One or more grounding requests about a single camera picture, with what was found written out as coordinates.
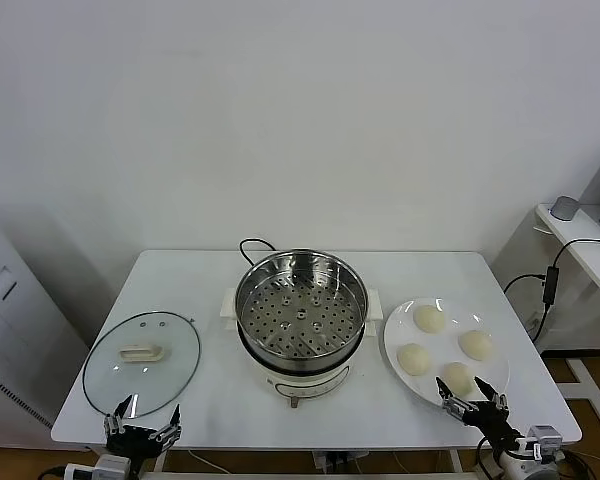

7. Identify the white desk foot frame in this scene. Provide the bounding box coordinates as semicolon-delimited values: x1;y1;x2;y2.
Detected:
542;349;600;431

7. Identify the white table frame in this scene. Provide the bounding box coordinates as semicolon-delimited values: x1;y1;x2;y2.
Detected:
142;446;481;480

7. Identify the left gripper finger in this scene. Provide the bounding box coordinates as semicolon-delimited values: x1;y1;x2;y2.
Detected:
148;402;184;443
103;393;135;439

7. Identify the white storage cabinet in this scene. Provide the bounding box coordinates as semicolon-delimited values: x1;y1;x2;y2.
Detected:
0;202;90;449

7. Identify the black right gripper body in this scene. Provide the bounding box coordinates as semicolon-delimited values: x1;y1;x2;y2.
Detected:
461;398;525;452

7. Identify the white power strip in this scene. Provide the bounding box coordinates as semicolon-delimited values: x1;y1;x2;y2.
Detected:
312;449;370;474

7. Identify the round white plate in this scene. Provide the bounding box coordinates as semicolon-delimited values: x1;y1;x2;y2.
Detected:
382;297;511;413

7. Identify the perforated steel steamer basket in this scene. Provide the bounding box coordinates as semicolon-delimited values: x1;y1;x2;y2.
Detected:
234;251;370;363

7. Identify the round glass pot lid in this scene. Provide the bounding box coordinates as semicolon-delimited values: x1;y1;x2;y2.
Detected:
81;310;202;419

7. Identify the black hub cable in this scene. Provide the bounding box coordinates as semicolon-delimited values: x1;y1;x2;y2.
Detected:
502;272;546;296
549;237;600;270
532;302;552;342

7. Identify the black cooker power cable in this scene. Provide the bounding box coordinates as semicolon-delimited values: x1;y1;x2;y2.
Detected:
238;238;281;269

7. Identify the cream electric cooker base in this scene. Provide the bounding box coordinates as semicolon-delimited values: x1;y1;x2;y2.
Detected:
221;287;384;410

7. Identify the white steamed baozi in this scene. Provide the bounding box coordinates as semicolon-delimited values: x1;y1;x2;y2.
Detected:
457;329;495;361
396;342;432;377
442;361;477;397
412;304;446;334

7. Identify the grey cylinder speaker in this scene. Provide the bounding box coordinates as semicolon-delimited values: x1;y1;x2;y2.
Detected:
551;195;582;221

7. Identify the black usb hub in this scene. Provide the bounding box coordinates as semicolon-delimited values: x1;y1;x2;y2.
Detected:
542;266;561;305

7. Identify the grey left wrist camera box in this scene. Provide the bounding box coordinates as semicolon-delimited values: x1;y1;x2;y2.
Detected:
94;454;131;480

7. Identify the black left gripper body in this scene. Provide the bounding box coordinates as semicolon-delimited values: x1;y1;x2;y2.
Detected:
104;424;182;457

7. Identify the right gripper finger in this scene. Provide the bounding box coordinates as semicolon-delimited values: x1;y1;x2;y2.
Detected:
434;376;474;427
473;376;510;416

